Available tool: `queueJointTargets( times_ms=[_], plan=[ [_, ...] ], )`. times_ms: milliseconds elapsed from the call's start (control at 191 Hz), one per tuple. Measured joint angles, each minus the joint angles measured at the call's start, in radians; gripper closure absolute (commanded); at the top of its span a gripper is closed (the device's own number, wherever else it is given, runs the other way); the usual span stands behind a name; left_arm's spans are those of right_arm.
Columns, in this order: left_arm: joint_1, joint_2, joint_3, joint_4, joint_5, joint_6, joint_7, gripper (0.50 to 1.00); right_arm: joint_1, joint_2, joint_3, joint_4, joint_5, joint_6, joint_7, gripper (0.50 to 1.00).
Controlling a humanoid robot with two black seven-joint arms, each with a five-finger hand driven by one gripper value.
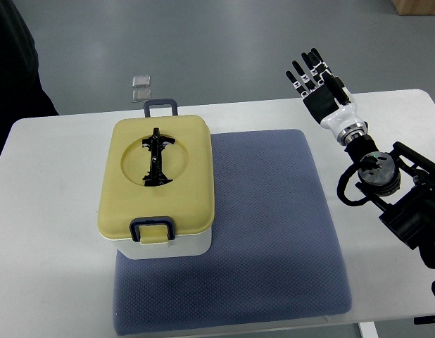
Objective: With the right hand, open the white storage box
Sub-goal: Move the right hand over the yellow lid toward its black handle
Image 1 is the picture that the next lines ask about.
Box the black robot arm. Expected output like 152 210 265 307
328 137 435 318

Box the black table bracket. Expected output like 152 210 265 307
413 315 435 325

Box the dark clothed person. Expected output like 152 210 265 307
0 1 58 153

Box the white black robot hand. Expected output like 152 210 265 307
286 48 370 146

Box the blue mesh cushion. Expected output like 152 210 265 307
113 130 352 335

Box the upper clear floor plate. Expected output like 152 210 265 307
132 75 151 88

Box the white storage box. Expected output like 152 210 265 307
112 227 212 260

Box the yellow box lid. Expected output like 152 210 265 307
98 99 215 244

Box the cardboard box corner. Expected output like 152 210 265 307
391 0 435 15

